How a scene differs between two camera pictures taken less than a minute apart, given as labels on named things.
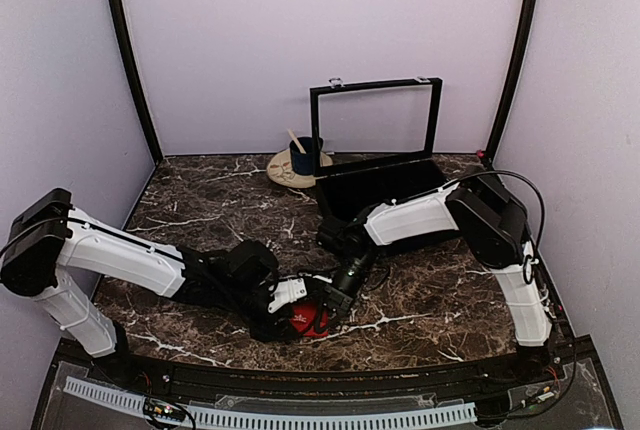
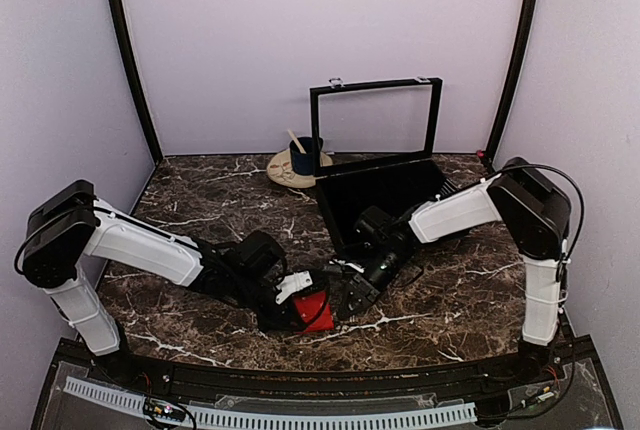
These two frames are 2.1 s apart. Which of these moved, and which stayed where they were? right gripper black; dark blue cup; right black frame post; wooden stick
Moved: right gripper black
Stayed: wooden stick; dark blue cup; right black frame post
